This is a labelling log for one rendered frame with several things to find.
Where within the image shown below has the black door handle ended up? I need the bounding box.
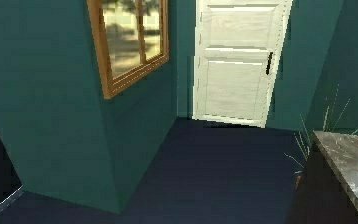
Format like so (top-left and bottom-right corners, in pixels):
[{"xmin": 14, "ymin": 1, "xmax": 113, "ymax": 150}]
[{"xmin": 265, "ymin": 51, "xmax": 274, "ymax": 76}]

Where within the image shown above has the dark counter with marble top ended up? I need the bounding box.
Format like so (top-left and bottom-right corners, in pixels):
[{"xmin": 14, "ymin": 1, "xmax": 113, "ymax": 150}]
[{"xmin": 284, "ymin": 130, "xmax": 358, "ymax": 224}]

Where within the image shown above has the green house plant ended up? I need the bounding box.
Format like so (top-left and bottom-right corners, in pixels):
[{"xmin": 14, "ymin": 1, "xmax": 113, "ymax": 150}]
[{"xmin": 283, "ymin": 83, "xmax": 358, "ymax": 191}]

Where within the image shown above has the white panelled room door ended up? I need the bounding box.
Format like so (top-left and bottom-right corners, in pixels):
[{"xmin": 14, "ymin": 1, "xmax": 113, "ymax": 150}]
[{"xmin": 191, "ymin": 0, "xmax": 294, "ymax": 129}]

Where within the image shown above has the wooden framed window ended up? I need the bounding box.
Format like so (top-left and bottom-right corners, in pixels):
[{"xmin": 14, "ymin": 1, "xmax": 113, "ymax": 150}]
[{"xmin": 86, "ymin": 0, "xmax": 170, "ymax": 100}]

